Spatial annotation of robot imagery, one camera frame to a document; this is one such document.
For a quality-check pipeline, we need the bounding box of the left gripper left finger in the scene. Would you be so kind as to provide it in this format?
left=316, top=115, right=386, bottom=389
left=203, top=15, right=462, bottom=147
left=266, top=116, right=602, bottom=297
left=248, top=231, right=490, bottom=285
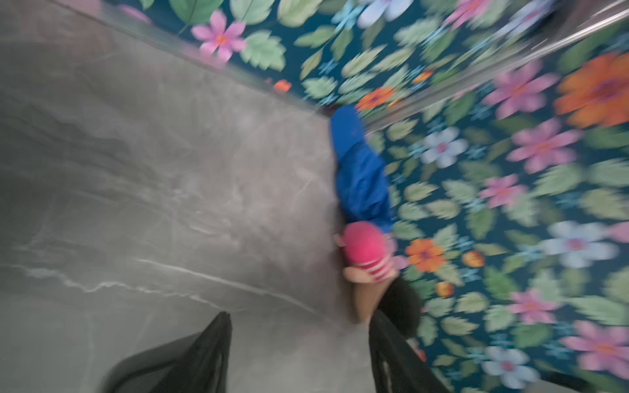
left=151, top=312, right=233, bottom=393

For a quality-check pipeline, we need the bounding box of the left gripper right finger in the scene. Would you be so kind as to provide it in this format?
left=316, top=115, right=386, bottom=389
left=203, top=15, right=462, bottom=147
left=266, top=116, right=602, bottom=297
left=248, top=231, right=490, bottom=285
left=369, top=310, right=449, bottom=393

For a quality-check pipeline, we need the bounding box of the doll with blue cloth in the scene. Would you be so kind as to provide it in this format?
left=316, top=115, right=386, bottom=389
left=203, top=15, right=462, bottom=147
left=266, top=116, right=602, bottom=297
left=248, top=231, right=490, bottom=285
left=330, top=106, right=423, bottom=339

